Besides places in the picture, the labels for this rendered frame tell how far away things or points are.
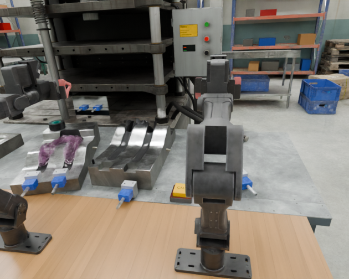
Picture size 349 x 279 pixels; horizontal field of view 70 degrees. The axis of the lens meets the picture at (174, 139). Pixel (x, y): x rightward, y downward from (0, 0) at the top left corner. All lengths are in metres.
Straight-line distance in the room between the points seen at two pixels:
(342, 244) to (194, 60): 1.57
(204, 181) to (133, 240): 0.47
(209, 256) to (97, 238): 0.36
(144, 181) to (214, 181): 0.61
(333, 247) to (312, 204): 1.09
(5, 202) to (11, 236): 0.12
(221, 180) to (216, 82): 0.32
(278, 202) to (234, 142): 0.61
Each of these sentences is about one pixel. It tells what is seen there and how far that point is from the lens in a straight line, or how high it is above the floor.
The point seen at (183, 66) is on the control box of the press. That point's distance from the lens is 1.68.
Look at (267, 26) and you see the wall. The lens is 7.44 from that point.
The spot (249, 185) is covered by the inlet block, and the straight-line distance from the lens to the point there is 0.99.
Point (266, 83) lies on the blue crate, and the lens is 4.61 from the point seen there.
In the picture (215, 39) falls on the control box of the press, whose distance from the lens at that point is 1.65.
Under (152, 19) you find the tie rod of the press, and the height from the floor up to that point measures 1.42.
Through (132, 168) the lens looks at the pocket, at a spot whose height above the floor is 0.87.
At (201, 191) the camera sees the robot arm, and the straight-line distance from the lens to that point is 0.41.
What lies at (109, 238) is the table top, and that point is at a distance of 0.86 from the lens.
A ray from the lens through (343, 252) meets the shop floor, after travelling 2.08.
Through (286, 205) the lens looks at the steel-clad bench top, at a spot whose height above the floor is 0.80.
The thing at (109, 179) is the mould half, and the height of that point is 0.84.
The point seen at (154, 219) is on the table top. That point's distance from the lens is 0.88.
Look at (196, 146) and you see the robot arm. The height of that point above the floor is 1.21.
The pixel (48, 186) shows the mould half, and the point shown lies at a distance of 1.12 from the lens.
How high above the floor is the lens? 1.39
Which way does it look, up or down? 25 degrees down
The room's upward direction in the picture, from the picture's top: 3 degrees counter-clockwise
